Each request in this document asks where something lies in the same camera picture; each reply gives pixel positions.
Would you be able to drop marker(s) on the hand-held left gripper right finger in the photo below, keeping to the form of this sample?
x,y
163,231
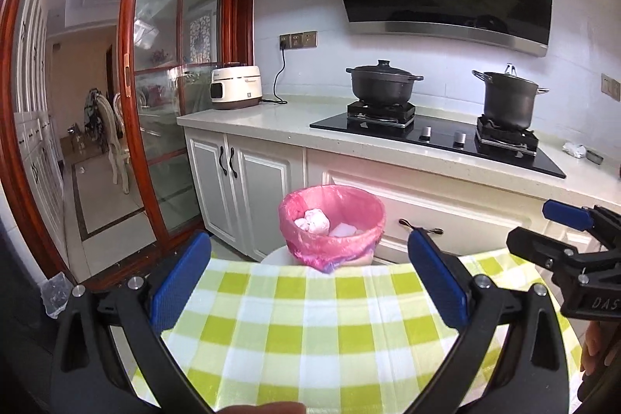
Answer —
x,y
436,283

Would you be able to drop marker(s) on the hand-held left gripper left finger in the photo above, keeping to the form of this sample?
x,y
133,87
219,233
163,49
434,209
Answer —
x,y
179,288

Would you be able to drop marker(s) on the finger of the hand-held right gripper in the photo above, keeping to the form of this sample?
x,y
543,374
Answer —
x,y
529,244
565,212

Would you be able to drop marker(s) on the trash bin with pink bag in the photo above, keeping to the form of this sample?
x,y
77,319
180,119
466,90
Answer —
x,y
359,249

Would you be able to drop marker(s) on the white tissue ball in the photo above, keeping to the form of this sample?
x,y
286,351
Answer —
x,y
313,221

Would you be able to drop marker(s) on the person's right hand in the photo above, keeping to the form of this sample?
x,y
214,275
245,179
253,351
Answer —
x,y
592,348

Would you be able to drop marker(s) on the person's left hand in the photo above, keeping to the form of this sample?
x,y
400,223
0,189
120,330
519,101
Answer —
x,y
267,409

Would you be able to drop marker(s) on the white crumpled cloth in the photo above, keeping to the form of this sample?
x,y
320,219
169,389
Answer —
x,y
574,150

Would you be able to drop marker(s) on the black burner grate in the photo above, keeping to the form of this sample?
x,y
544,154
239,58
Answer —
x,y
381,113
507,140

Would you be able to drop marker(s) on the white round stool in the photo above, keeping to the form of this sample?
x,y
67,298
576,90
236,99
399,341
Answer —
x,y
276,255

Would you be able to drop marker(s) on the tall steel stockpot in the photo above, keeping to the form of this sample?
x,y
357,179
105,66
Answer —
x,y
509,103

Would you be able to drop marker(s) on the clear plastic bag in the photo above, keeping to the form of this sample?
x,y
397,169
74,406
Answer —
x,y
56,295

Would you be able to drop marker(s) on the silver hob knob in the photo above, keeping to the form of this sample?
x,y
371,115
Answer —
x,y
425,132
460,139

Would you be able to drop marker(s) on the green checked tablecloth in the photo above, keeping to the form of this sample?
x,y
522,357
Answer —
x,y
315,322

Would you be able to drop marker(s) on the black glass gas hob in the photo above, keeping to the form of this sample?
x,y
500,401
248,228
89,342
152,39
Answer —
x,y
388,133

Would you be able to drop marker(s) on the white dining chair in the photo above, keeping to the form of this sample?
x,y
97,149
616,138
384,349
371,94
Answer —
x,y
114,142

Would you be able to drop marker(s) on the wooden glass sliding door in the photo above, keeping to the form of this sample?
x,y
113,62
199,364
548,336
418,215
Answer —
x,y
165,128

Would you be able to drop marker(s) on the cream stone countertop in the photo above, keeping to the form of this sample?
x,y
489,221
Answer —
x,y
271,118

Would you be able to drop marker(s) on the low black pot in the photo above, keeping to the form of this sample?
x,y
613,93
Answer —
x,y
383,86

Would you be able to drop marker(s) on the white rice cooker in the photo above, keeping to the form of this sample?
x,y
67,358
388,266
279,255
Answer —
x,y
237,86

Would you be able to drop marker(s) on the beige wall outlet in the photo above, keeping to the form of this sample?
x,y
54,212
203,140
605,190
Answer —
x,y
611,86

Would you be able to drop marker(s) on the red wooden door frame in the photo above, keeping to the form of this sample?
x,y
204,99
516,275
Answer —
x,y
6,103

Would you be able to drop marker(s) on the brown wall outlet panel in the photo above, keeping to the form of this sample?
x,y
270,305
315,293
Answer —
x,y
303,39

